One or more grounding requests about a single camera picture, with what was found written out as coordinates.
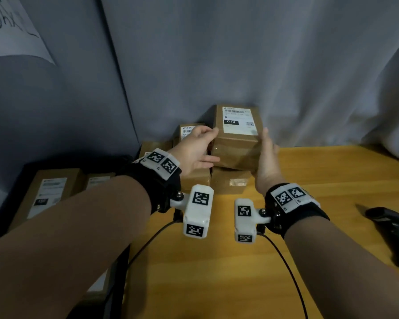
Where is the person's left hand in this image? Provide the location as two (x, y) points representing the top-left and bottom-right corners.
(168, 125), (221, 178)

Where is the person's right hand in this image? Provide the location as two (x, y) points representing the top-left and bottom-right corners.
(252, 127), (286, 196)

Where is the plain cardboard box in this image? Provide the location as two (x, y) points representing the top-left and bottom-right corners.
(84, 172), (116, 191)

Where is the black barcode scanner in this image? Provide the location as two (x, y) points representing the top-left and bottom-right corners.
(365, 206), (399, 271)

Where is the black plastic crate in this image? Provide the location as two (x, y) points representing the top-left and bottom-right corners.
(0, 156), (133, 319)

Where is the person's left forearm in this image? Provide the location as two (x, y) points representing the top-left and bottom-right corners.
(0, 175), (152, 319)

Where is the person's right forearm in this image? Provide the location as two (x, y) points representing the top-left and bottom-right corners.
(283, 215), (399, 319)

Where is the black wristband with marker tags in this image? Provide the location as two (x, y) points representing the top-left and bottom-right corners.
(264, 182), (330, 238)
(118, 148), (183, 215)

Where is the white paper sheet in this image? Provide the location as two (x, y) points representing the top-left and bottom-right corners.
(0, 0), (56, 66)

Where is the black camera cable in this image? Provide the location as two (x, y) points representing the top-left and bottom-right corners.
(256, 231), (309, 319)
(126, 219), (184, 266)

